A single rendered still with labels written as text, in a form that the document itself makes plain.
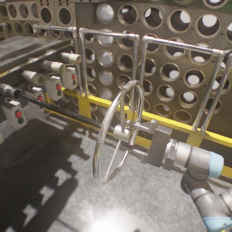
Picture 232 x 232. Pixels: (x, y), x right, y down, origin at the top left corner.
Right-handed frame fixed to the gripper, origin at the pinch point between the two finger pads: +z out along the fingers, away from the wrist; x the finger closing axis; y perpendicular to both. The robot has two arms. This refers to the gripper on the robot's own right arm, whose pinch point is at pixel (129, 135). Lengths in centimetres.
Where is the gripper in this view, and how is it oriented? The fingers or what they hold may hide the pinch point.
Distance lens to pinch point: 62.5
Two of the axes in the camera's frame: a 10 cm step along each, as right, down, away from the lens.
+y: 4.2, -2.5, 8.7
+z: -8.9, -2.9, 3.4
